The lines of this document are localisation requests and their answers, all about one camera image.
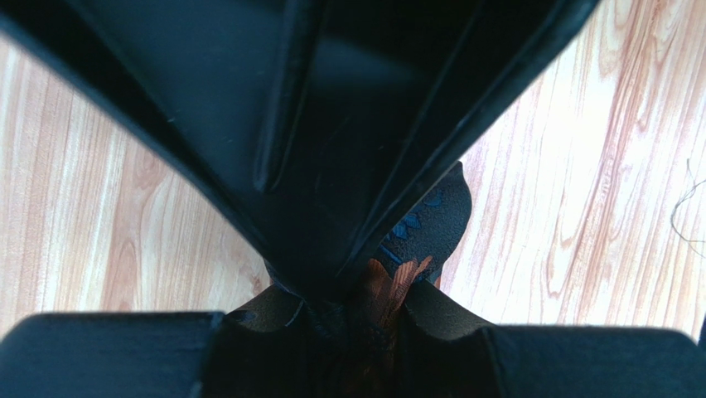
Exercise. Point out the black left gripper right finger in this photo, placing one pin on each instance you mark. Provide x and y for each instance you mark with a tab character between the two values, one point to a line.
559	361

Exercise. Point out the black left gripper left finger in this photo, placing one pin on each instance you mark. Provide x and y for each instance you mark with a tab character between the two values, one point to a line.
262	349

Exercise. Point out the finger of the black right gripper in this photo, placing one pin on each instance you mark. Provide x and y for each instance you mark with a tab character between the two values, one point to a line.
204	84
457	66

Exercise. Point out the black orange floral tie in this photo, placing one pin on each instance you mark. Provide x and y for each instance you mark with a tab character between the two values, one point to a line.
371	345

